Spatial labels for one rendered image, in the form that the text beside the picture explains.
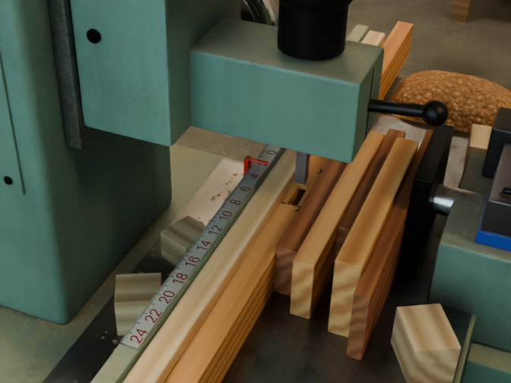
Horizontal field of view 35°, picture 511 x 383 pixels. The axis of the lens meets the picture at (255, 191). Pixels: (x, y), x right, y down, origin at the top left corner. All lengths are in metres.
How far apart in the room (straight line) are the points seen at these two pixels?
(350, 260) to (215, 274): 0.10
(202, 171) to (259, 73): 0.37
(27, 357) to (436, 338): 0.36
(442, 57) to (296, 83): 2.56
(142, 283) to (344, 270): 0.23
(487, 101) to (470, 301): 0.30
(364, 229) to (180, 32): 0.20
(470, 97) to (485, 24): 2.60
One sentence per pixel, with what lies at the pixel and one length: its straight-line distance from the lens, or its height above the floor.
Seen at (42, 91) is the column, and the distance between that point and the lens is 0.64.
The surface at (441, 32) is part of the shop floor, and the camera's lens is 3.35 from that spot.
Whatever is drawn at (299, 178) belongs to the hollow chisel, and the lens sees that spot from 0.68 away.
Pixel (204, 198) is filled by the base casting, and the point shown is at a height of 0.80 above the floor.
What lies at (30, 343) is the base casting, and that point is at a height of 0.80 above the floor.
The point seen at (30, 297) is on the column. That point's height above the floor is 0.83.
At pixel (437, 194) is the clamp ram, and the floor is 0.96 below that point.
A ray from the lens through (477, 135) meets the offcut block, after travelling 0.80.
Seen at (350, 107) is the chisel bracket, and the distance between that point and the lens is 0.59.
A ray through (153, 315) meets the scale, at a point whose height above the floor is 0.96.
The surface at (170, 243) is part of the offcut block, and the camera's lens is 0.81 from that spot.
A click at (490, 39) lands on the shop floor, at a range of 3.36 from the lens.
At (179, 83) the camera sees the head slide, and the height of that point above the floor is 1.05.
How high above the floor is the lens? 1.34
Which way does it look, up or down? 36 degrees down
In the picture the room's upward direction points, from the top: 2 degrees clockwise
